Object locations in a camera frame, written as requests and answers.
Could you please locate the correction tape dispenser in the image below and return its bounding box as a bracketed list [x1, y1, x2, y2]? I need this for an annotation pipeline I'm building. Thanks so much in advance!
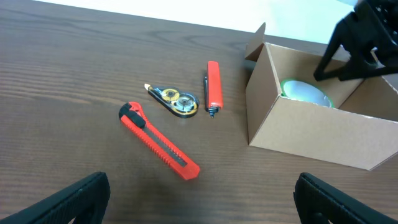
[144, 83, 200, 118]

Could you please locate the open cardboard box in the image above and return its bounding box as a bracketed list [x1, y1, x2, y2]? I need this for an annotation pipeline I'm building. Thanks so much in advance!
[245, 26, 397, 170]

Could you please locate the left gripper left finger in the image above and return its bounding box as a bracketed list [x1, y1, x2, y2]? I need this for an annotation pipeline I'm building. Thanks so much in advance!
[1, 172, 110, 224]

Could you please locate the green tape roll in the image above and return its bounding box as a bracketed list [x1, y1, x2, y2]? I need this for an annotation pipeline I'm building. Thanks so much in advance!
[280, 79, 334, 108]

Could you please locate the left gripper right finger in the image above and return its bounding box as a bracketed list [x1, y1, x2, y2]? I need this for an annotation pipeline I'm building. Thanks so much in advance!
[294, 172, 397, 224]

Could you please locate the red utility knife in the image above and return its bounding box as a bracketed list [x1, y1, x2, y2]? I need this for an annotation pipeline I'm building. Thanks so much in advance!
[119, 101, 200, 180]

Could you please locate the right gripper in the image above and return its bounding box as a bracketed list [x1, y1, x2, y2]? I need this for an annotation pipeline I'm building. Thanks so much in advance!
[313, 0, 397, 81]

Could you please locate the red marker pen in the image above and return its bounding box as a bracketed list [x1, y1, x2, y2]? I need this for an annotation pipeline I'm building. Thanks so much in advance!
[204, 61, 223, 118]

